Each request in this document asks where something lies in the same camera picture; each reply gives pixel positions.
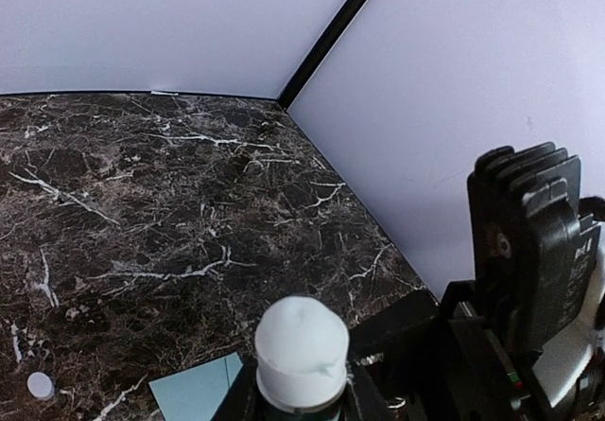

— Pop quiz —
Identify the black right corner frame post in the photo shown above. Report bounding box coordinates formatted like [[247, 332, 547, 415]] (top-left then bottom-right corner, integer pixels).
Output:
[[276, 0, 368, 110]]

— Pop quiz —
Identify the white green glue stick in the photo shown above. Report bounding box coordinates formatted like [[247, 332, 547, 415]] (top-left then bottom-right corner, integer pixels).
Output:
[[254, 296, 350, 420]]

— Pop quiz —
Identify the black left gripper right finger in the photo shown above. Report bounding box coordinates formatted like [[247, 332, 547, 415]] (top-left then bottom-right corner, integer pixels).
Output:
[[343, 363, 390, 421]]

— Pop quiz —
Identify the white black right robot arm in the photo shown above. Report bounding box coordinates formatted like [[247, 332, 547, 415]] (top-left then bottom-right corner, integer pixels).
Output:
[[343, 185, 604, 420]]

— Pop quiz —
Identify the light blue paper envelope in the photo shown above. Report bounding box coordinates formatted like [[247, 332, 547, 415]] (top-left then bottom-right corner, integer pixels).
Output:
[[149, 353, 242, 421]]

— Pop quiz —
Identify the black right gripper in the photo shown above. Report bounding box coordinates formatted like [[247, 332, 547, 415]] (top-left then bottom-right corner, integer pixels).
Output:
[[349, 281, 553, 420]]

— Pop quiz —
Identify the small white glue cap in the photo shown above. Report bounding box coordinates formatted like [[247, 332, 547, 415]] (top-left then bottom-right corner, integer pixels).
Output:
[[26, 372, 55, 401]]

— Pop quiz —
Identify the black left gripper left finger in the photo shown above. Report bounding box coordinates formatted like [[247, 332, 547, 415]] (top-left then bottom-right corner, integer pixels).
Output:
[[216, 363, 258, 421]]

